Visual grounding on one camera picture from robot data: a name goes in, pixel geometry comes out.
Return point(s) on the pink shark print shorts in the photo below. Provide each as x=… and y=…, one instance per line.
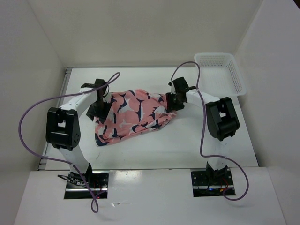
x=133, y=112

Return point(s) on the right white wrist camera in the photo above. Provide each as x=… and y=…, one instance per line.
x=173, y=88

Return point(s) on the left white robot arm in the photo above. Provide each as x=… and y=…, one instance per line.
x=63, y=128

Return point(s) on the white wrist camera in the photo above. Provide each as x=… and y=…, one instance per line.
x=173, y=88
x=108, y=97

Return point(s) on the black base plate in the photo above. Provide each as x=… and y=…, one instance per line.
x=205, y=187
x=76, y=188

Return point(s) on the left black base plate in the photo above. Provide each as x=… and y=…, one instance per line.
x=76, y=188

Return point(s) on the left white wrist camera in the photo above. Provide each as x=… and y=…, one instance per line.
x=108, y=97

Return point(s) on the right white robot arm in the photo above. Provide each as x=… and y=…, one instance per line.
x=220, y=121

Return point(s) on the white plastic basket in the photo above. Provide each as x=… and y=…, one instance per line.
x=220, y=75

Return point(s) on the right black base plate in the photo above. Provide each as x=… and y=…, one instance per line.
x=205, y=187

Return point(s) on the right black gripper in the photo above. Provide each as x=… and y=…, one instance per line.
x=170, y=105

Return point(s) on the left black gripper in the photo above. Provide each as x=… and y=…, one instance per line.
x=101, y=115

